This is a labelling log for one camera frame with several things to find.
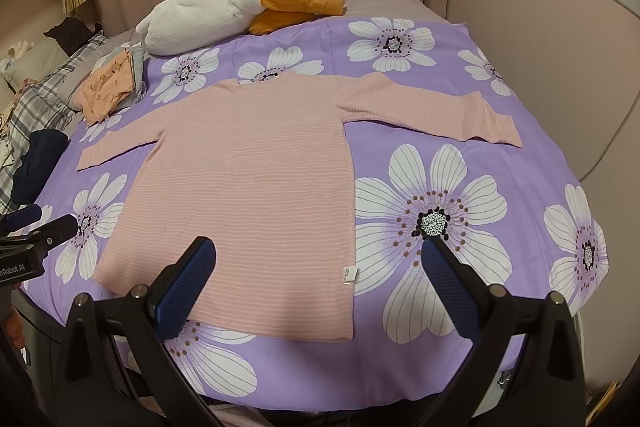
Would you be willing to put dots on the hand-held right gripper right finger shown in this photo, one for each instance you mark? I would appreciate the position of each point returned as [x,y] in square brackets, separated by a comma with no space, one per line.
[450,292]

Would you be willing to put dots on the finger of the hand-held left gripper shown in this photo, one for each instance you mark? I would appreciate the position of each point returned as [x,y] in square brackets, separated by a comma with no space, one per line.
[22,217]
[52,232]

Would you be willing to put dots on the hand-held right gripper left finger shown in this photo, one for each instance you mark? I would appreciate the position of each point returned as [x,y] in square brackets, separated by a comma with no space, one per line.
[184,289]

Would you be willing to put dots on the pink striped shirt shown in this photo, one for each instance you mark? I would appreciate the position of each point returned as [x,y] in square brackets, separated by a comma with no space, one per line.
[240,187]

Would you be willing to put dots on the dark navy cloth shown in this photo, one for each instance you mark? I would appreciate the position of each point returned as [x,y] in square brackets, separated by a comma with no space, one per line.
[40,162]

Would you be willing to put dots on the grey plaid bedding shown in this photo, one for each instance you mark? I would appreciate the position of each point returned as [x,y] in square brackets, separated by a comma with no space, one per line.
[42,99]

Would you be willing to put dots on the purple floral blanket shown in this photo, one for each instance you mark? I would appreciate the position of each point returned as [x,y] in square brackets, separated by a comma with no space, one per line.
[300,369]

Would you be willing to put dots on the orange patterned garment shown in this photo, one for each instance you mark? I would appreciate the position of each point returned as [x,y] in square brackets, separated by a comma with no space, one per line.
[102,93]

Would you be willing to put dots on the cream pillow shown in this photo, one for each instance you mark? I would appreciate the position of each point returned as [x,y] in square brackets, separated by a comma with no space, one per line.
[30,63]

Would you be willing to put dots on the grey garment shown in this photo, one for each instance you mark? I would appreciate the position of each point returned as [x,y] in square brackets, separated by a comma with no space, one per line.
[136,63]

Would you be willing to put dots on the dark brown cloth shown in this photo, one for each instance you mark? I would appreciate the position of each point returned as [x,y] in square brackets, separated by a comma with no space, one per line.
[72,34]

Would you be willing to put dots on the white plush duck toy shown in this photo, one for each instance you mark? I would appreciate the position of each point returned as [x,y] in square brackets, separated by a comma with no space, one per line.
[200,14]

